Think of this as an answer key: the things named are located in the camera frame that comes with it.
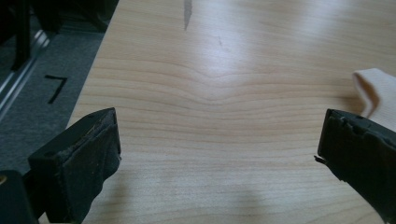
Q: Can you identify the cream ribbed cloth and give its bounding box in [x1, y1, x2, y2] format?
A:
[351, 67, 396, 133]

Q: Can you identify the black stand leg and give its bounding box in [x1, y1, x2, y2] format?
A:
[10, 0, 34, 72]

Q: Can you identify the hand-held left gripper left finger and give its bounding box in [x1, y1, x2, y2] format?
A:
[27, 106, 122, 224]

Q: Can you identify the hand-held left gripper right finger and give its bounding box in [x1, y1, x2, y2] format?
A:
[314, 108, 396, 224]

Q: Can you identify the black tape mark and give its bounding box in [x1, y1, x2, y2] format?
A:
[44, 75, 69, 105]

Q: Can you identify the metal floor rail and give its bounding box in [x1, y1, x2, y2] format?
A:
[0, 29, 50, 120]

